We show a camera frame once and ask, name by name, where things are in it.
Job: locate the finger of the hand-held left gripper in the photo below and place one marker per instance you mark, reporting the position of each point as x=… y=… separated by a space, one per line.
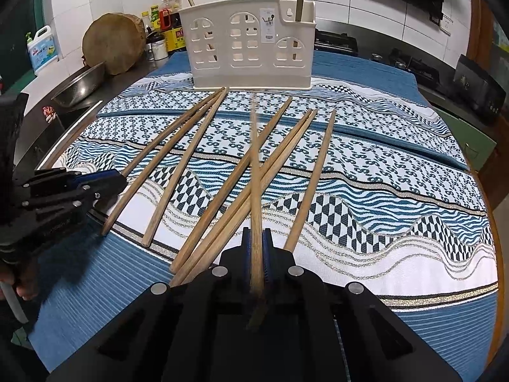
x=93 y=178
x=103 y=193

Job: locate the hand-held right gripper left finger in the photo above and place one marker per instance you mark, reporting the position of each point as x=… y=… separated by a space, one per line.
x=247 y=258

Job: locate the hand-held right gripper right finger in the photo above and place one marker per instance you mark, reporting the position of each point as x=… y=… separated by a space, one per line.
x=267 y=258

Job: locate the white plastic utensil holder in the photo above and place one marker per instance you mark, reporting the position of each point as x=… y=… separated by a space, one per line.
x=254 y=79

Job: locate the person's left hand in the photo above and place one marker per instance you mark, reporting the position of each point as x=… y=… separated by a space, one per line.
x=26 y=284

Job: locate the steel kitchen sink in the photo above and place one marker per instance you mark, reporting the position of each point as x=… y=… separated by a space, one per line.
x=51 y=135

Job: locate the metal colander bowl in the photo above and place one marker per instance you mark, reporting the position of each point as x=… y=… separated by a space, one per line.
x=79 y=85

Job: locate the blue patterned table mat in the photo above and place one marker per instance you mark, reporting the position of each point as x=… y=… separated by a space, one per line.
x=358 y=87
x=358 y=215

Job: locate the round wooden chopping block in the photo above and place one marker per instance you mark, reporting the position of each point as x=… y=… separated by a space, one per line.
x=113 y=43

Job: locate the white detergent bottle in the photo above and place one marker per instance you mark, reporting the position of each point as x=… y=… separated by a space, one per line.
x=43 y=51

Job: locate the small seasoning shaker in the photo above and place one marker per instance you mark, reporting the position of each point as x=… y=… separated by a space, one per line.
x=148 y=45

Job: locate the white jar black lid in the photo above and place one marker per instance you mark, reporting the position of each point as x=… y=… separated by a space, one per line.
x=159 y=49

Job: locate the dark jar yellow label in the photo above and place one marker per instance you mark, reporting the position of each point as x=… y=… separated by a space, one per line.
x=176 y=39

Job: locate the green framed window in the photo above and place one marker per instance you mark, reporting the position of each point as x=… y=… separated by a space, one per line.
x=16 y=28

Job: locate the yellow cap condiment bottle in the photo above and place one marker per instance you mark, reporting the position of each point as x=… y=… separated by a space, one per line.
x=154 y=16

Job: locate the green kitchen cabinet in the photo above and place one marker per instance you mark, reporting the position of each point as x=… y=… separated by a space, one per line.
x=469 y=139

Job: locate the black gas stove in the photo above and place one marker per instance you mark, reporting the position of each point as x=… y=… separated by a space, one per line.
x=413 y=67

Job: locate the black countertop appliance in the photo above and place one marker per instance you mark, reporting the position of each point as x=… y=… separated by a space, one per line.
x=477 y=87

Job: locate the wooden glass door cabinet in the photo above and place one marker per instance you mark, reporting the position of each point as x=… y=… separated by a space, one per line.
x=483 y=28

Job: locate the white wall socket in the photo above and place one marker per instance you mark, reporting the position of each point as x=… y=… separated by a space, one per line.
x=446 y=25

